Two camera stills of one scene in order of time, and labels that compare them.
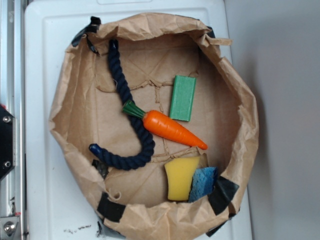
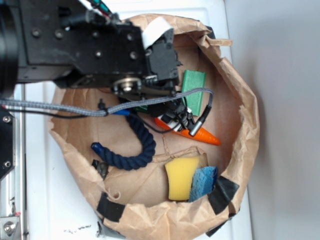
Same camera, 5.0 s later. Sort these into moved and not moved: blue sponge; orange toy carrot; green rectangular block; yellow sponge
Moved: orange toy carrot; green rectangular block
Not moved: blue sponge; yellow sponge
